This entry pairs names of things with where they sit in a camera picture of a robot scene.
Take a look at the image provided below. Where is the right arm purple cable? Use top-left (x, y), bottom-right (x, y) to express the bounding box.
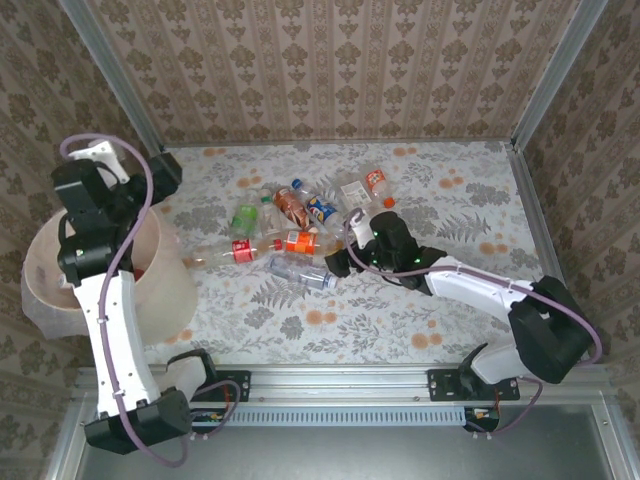
top-left (342, 207), bottom-right (604, 439)

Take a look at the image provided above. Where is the aluminium frame post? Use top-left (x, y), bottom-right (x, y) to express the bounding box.
top-left (57, 0), bottom-right (166, 154)
top-left (509, 0), bottom-right (611, 151)

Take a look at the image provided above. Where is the small orange-red label bottle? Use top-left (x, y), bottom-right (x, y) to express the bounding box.
top-left (363, 168), bottom-right (391, 197)

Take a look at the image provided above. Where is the clear water bottle pale label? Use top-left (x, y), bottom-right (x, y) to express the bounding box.
top-left (267, 254), bottom-right (339, 291)

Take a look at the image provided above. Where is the black wired connector box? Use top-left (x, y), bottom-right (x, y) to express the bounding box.
top-left (463, 405), bottom-right (502, 434)
top-left (185, 407), bottom-right (236, 436)

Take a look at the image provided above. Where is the copper brown label bottle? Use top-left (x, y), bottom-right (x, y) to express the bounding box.
top-left (272, 185), bottom-right (321, 235)

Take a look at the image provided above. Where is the grey metal shelf sheet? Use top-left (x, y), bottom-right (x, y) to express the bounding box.
top-left (44, 399), bottom-right (640, 480)

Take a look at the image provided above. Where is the aluminium table side rail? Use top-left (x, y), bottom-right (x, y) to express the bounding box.
top-left (503, 141), bottom-right (594, 365)

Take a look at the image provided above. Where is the green label plastic bottle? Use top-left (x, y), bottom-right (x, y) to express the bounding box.
top-left (228, 199), bottom-right (261, 240)

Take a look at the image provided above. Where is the floral table cover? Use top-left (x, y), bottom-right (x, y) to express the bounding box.
top-left (142, 141), bottom-right (571, 366)

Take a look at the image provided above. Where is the white round bin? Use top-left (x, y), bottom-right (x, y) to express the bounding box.
top-left (21, 202), bottom-right (201, 346)

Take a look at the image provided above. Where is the grey slotted cable duct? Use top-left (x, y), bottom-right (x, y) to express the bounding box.
top-left (189, 404), bottom-right (474, 429)

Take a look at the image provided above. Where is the pink round waste bin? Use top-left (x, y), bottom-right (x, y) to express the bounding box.
top-left (22, 202), bottom-right (201, 346)

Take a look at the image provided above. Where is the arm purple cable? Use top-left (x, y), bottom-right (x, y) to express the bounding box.
top-left (59, 132), bottom-right (244, 469)
top-left (342, 207), bottom-right (604, 439)

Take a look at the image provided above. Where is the red label cola bottle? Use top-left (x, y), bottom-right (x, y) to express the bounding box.
top-left (182, 238), bottom-right (284, 271)

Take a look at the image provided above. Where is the orange label soda bottle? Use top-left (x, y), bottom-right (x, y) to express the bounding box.
top-left (272, 229), bottom-right (346, 257)

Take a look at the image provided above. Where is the blue Pepsi label bottle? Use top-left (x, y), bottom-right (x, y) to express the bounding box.
top-left (291, 177), bottom-right (351, 236)

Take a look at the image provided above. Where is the clear bottle white barcode label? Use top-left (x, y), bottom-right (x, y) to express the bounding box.
top-left (327, 172), bottom-right (374, 214)

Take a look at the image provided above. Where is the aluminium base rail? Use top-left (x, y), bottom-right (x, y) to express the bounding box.
top-left (74, 363), bottom-right (614, 404)

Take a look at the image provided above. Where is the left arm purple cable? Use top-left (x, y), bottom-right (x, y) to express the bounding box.
top-left (59, 132), bottom-right (244, 469)

